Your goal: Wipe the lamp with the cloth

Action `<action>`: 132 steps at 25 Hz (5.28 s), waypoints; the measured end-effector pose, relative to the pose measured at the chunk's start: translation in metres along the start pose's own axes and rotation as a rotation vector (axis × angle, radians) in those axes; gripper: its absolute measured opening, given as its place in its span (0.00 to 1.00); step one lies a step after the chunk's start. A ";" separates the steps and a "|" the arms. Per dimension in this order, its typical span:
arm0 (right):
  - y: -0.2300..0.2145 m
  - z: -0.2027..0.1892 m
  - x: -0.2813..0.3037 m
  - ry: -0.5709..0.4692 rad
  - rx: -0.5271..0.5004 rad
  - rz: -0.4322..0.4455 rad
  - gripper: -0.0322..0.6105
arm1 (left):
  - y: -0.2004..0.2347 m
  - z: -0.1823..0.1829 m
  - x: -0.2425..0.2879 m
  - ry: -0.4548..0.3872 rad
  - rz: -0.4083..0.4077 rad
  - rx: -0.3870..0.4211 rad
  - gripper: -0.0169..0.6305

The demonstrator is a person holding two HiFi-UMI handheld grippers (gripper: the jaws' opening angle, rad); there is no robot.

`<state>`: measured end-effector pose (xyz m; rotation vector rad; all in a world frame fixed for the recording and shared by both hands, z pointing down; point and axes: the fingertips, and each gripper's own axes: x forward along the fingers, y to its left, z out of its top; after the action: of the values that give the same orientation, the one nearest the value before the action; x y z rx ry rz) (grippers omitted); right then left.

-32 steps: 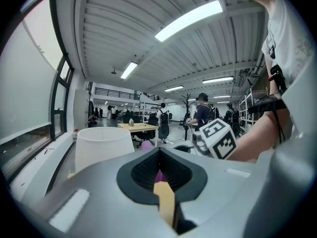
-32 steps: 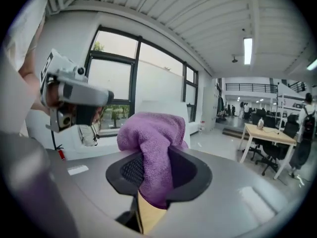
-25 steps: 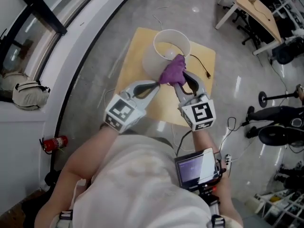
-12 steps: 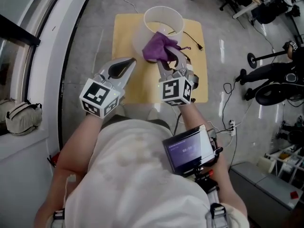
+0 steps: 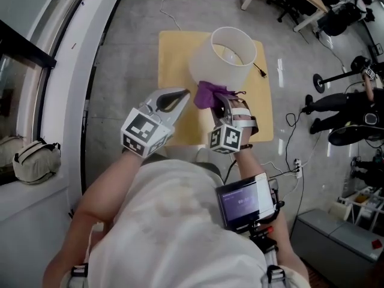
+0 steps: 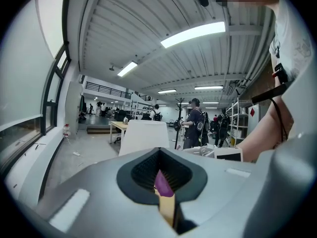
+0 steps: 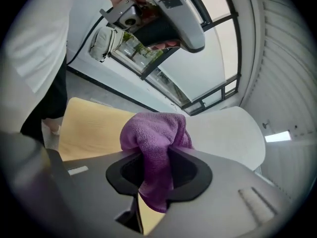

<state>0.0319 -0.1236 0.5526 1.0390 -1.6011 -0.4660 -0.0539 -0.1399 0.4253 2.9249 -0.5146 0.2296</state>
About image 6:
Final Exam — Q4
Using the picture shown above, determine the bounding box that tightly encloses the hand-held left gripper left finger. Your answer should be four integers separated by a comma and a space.
37, 147, 177, 238

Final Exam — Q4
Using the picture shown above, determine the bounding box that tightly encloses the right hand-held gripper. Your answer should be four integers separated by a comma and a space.
183, 143, 245, 162

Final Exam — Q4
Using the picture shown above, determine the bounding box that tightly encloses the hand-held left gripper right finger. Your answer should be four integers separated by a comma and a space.
159, 147, 257, 234

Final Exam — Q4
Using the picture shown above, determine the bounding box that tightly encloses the purple cloth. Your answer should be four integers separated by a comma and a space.
154, 169, 175, 197

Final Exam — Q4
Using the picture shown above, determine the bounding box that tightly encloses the white table lamp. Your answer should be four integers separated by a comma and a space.
118, 119, 170, 157

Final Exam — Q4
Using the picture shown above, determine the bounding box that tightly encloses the person's right forearm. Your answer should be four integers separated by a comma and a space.
236, 100, 295, 163

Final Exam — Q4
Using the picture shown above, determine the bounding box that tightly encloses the wooden desk with white legs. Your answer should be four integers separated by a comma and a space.
108, 120, 129, 144

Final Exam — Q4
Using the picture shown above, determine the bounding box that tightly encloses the white storage rack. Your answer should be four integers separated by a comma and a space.
226, 98, 250, 148

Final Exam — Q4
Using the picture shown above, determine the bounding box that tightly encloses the black light stand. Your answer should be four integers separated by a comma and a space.
173, 97, 189, 150

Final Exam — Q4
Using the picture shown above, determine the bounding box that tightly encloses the wooden step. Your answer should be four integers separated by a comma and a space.
86, 124, 111, 135

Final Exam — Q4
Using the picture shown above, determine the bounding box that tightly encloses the beige locker cabinet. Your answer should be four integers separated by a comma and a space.
64, 81, 82, 140

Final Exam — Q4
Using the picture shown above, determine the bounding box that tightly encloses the white shelving rack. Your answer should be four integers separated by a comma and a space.
130, 99, 154, 120

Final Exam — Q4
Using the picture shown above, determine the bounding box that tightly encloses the black balcony railing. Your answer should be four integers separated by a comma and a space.
85, 81, 132, 100

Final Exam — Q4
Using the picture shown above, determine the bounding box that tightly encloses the person in white shirt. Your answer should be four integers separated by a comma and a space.
268, 0, 317, 84

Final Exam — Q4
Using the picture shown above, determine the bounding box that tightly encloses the black rig cable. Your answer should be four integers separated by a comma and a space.
271, 98, 289, 143

